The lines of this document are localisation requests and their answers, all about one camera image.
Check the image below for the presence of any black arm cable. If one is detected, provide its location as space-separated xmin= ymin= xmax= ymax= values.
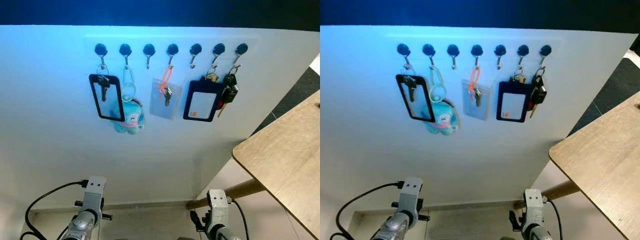
xmin=542 ymin=198 xmax=564 ymax=240
xmin=228 ymin=197 xmax=250 ymax=240
xmin=335 ymin=180 xmax=404 ymax=240
xmin=20 ymin=180 xmax=90 ymax=240

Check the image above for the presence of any light wooden table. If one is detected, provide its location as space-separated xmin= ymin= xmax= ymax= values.
xmin=548 ymin=90 xmax=640 ymax=240
xmin=232 ymin=90 xmax=321 ymax=240

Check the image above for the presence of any teal plush toy keychain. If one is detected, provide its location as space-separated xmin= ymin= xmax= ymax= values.
xmin=114 ymin=66 xmax=146 ymax=135
xmin=426 ymin=66 xmax=460 ymax=137

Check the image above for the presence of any orange strap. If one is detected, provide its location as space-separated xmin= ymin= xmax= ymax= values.
xmin=468 ymin=66 xmax=482 ymax=96
xmin=158 ymin=65 xmax=174 ymax=101

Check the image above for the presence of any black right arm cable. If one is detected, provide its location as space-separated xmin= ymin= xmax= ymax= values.
xmin=542 ymin=198 xmax=564 ymax=240
xmin=228 ymin=197 xmax=250 ymax=240

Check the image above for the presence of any clear plastic badge holder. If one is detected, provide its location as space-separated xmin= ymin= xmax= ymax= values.
xmin=462 ymin=77 xmax=494 ymax=122
xmin=149 ymin=77 xmax=182 ymax=121

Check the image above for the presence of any dark blue badge holder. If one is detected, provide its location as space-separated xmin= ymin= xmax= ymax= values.
xmin=182 ymin=79 xmax=225 ymax=122
xmin=496 ymin=80 xmax=534 ymax=124

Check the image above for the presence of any white wall hook rail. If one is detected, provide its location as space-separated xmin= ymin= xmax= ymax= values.
xmin=384 ymin=34 xmax=564 ymax=59
xmin=83 ymin=34 xmax=262 ymax=59

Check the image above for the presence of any black frame badge holder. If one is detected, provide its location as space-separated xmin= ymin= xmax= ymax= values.
xmin=88 ymin=73 xmax=126 ymax=122
xmin=395 ymin=73 xmax=435 ymax=123

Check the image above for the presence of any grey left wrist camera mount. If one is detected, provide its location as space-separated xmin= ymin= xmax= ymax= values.
xmin=80 ymin=176 xmax=107 ymax=213
xmin=398 ymin=177 xmax=424 ymax=217

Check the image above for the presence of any silver key black head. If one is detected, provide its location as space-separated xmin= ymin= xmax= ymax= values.
xmin=404 ymin=75 xmax=418 ymax=102
xmin=97 ymin=75 xmax=111 ymax=102

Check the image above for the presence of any wooden table leg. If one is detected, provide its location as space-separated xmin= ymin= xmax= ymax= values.
xmin=514 ymin=180 xmax=582 ymax=211
xmin=186 ymin=179 xmax=267 ymax=211

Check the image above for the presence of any black car key fob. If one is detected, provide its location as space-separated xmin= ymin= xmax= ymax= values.
xmin=217 ymin=71 xmax=240 ymax=119
xmin=529 ymin=70 xmax=548 ymax=119

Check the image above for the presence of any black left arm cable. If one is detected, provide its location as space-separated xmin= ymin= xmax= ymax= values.
xmin=335 ymin=180 xmax=404 ymax=240
xmin=20 ymin=180 xmax=90 ymax=240

